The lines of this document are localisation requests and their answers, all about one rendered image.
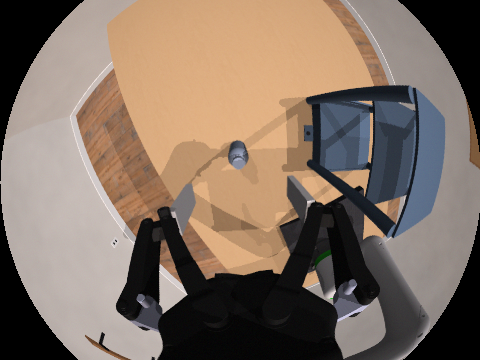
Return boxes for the dark grey bottle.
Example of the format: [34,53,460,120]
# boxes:
[228,140,249,170]

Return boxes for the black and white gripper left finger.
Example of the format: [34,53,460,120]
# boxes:
[116,184,230,332]

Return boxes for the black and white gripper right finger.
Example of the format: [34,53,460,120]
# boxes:
[262,175,380,325]

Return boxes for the dark blue shelving unit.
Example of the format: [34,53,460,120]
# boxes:
[304,85,445,238]

